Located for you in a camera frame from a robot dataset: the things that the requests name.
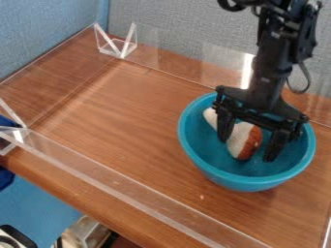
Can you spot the blue plastic bowl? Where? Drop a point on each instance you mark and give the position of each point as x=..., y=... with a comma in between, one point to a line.
x=242, y=176

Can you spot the white brown toy mushroom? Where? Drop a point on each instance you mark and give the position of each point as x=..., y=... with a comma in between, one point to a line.
x=245, y=141

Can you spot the black white device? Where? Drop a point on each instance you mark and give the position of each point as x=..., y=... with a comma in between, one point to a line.
x=14, y=239

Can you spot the clear acrylic front barrier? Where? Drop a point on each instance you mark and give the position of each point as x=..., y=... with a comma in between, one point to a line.
x=95, y=183

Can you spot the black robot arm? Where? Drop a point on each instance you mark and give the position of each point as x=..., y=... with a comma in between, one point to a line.
x=286, y=42

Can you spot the blue cloth object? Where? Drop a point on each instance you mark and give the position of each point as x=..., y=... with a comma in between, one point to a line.
x=7, y=176

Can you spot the metal table leg frame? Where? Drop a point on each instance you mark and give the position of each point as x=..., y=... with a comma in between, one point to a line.
x=84, y=234

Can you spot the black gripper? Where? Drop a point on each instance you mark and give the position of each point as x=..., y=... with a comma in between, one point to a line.
x=282, y=119

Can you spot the clear acrylic left bracket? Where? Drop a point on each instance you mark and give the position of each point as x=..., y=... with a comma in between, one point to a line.
x=11, y=134

